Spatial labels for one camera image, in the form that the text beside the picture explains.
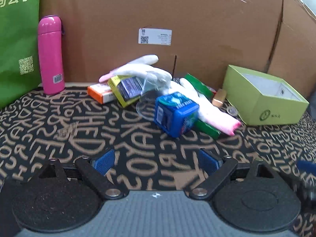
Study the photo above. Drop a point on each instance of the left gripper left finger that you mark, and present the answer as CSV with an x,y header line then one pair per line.
x,y
93,170

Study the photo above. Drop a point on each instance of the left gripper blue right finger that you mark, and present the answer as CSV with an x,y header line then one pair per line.
x,y
219,170

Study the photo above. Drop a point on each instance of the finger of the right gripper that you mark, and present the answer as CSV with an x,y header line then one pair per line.
x,y
306,167

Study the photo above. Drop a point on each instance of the blue gum container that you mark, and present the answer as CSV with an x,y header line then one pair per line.
x,y
175,113

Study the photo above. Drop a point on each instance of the copper gold small box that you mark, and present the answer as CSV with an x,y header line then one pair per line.
x,y
219,98

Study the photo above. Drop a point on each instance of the clear plastic cup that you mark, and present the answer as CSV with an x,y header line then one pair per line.
x,y
155,85

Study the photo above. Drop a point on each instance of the yellow packaged box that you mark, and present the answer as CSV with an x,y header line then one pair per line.
x,y
126,88

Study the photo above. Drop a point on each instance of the white pink glove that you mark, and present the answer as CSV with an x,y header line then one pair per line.
x,y
207,113

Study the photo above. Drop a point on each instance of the black tan lettered mat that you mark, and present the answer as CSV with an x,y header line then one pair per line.
x,y
43,194

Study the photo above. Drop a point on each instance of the silver coin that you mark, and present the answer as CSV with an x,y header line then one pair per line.
x,y
231,110

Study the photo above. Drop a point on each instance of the orange white box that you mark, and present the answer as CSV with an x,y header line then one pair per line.
x,y
102,93

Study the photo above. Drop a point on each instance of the light green cardboard box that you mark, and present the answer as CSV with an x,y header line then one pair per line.
x,y
263,99

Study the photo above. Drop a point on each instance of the black thin stick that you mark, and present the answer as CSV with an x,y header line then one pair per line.
x,y
174,66

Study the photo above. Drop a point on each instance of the large brown cardboard box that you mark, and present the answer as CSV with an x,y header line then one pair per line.
x,y
272,36

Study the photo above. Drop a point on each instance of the white shipping label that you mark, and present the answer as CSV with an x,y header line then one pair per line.
x,y
155,36

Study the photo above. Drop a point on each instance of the pink thermos bottle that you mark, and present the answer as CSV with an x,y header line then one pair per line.
x,y
50,31

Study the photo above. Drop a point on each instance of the green shopping bag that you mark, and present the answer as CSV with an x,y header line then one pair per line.
x,y
19,67

